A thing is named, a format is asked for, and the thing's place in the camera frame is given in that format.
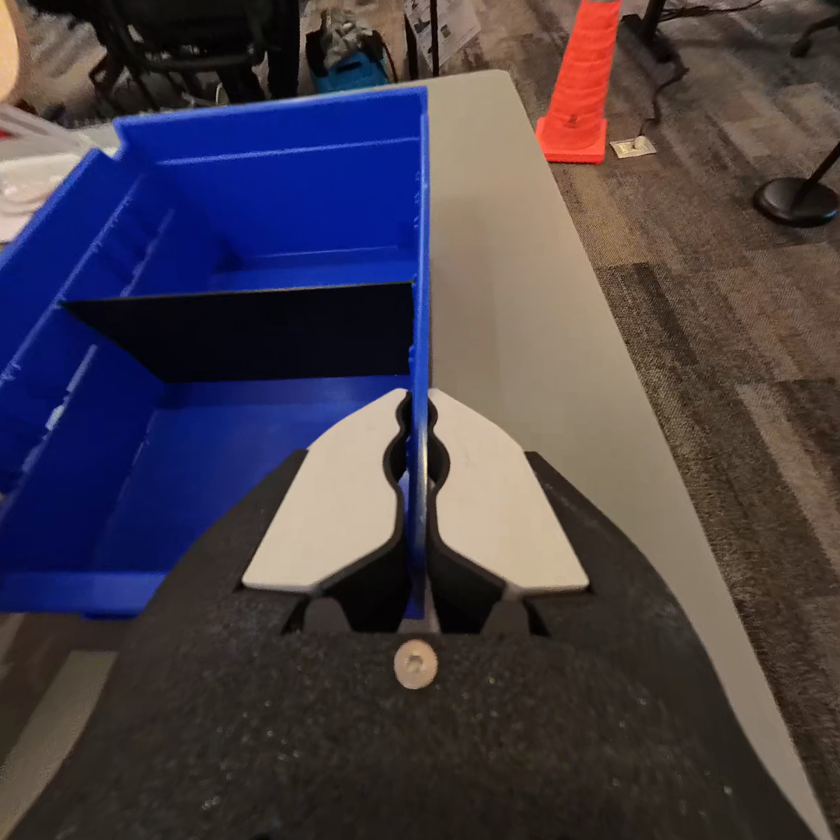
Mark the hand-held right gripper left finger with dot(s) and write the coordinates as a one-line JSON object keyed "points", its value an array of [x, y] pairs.
{"points": [[322, 525]]}

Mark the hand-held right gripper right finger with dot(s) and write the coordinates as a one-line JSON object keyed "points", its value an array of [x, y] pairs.
{"points": [[509, 525]]}

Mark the blue plastic bin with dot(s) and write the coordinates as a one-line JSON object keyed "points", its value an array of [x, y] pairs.
{"points": [[263, 197]]}

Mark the grey desk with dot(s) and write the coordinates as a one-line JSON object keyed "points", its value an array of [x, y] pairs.
{"points": [[525, 289]]}

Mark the white floor plug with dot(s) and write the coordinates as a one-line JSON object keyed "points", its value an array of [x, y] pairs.
{"points": [[633, 146]]}

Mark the black round floor base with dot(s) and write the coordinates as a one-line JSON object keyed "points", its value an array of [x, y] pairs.
{"points": [[794, 200]]}

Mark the orange traffic cone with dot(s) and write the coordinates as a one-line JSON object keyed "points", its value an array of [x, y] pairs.
{"points": [[582, 92]]}

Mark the white folding stand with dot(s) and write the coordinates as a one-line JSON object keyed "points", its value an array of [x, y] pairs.
{"points": [[33, 184]]}

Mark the blue floor bag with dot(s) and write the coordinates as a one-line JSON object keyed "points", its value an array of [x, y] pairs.
{"points": [[348, 59]]}

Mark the black office chair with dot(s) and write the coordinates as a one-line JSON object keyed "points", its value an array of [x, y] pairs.
{"points": [[197, 46]]}

